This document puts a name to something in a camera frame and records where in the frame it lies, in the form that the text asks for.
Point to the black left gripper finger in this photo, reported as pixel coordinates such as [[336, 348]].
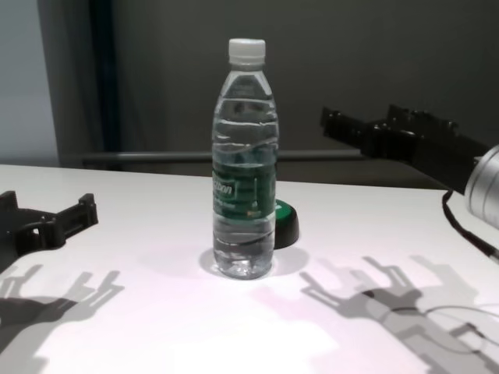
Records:
[[8, 202], [76, 218]]

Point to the dark vertical frame post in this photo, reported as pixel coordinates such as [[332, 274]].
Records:
[[103, 78]]

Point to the clear water bottle green label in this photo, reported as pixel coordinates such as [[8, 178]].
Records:
[[245, 175]]

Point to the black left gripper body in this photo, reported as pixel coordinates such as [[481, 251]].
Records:
[[23, 233]]

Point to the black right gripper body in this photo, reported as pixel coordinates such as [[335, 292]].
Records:
[[425, 152]]

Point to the green YES button black base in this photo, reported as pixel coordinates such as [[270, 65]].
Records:
[[286, 224]]

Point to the grey horizontal rail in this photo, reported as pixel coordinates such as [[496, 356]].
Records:
[[156, 157]]

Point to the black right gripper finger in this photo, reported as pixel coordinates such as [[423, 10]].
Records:
[[421, 118], [345, 126]]

